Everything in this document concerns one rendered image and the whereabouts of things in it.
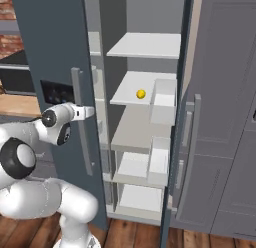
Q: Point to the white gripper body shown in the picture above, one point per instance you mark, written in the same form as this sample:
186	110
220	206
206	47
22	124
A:
87	111

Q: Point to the dark grey fridge door with bins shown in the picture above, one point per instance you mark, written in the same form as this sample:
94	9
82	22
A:
178	75

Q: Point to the black kitchen appliance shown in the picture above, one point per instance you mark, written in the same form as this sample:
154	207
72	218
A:
15	77

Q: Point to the grey tall cupboards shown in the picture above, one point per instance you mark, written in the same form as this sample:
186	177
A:
226	92

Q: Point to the dark grey fridge door with display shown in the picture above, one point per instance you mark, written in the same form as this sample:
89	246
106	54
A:
53	42

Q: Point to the white fridge shelf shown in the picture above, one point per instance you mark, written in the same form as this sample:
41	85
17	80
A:
146	45
133	132
128	90

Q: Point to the open fridge with white interior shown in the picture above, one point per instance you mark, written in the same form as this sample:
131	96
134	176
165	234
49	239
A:
115	72

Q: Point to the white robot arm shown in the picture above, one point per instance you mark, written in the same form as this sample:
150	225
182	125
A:
40	197

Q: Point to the white door bin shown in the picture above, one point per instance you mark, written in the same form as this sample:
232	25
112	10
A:
159	162
164	105

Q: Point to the white fridge drawer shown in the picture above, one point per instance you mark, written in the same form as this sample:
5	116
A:
133	167
140	198

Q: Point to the yellow lemon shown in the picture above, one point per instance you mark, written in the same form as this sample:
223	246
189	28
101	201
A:
141	94

